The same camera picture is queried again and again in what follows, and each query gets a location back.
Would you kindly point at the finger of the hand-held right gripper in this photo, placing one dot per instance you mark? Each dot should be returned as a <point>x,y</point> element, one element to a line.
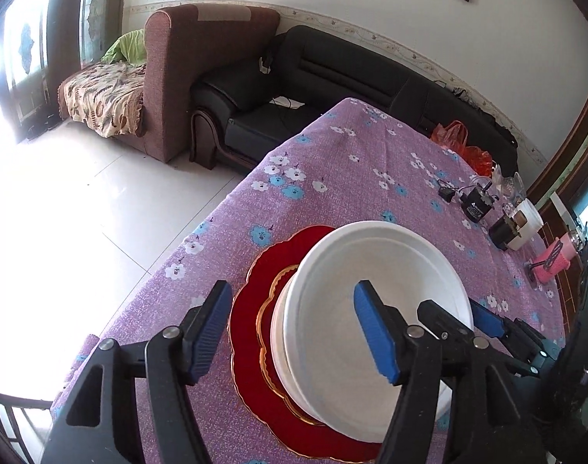
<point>487,320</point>
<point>436,316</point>

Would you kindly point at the white paper sheet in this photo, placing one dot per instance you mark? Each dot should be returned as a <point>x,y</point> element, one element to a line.
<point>289,103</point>

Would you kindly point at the large white paper bowl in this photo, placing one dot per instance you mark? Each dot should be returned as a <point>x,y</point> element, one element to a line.
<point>276,343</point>

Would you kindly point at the dark bottle with cork lid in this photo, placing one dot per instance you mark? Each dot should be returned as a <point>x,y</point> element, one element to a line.
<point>502,232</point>

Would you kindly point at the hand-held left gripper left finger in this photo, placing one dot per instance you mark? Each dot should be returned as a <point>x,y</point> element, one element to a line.
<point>209,333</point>

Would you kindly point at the brown wooden counter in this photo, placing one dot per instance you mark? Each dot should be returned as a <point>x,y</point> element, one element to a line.
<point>565,169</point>

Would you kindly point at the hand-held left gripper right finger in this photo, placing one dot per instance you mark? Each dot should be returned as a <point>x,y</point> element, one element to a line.
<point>376,333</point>

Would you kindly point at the clear crumpled plastic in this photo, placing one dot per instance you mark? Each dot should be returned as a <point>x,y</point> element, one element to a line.
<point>511,183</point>

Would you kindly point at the purple floral tablecloth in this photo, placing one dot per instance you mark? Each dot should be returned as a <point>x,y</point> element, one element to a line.
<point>361,169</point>

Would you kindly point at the red plastic bag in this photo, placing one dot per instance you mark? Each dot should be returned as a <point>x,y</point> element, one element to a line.
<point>451,135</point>

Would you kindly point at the black power adapter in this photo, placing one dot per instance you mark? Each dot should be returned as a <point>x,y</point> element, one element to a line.
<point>477,208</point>

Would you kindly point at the glass door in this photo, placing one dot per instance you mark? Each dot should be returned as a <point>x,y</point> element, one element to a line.
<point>28,58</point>

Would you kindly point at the brown fabric sofa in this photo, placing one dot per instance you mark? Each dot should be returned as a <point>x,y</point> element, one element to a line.
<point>178,82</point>

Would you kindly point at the white flat box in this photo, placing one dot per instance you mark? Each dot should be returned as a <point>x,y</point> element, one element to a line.
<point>562,209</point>

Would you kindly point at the white and black cup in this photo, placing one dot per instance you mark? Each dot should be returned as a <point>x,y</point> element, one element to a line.
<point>530,217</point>

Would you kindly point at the green pillow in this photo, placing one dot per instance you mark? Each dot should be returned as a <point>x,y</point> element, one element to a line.
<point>127,46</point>

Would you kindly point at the dark wooden chair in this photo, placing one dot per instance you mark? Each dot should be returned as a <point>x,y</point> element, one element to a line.
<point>13,401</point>

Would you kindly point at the leaf patterned blanket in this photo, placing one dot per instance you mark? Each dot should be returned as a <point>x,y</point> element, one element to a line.
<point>105,92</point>

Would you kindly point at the red plate with gold rim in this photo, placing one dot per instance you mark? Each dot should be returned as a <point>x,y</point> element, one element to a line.
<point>245,328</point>

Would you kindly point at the small black plug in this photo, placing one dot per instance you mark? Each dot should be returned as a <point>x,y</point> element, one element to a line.
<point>446,194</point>

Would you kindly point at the pink thermos with knit sleeve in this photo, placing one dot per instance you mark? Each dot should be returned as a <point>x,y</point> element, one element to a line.
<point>555,257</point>

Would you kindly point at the black leather sofa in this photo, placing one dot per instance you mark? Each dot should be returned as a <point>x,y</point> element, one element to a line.
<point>323,67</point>

